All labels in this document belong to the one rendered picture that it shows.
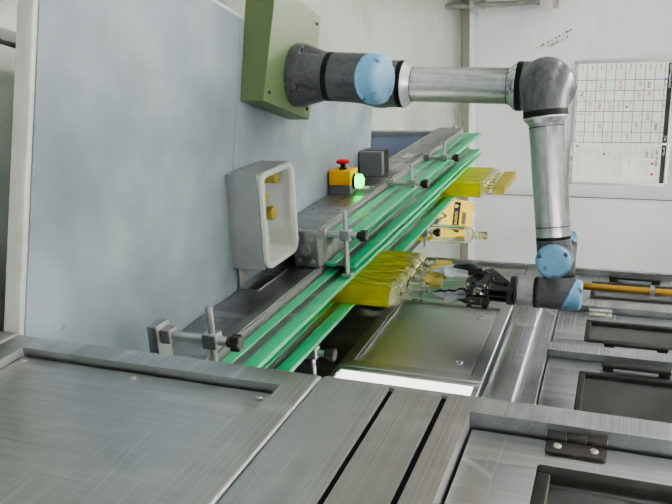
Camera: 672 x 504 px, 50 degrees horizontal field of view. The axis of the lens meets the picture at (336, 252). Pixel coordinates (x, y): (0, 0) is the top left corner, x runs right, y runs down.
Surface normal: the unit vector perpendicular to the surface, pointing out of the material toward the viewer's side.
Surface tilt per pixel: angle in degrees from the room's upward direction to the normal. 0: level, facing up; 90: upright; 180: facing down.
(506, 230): 90
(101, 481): 90
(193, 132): 0
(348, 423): 90
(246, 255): 90
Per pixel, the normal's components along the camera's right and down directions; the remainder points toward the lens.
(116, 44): 0.93, 0.07
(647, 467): -0.05, -0.95
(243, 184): -0.36, 0.30
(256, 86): -0.36, 0.01
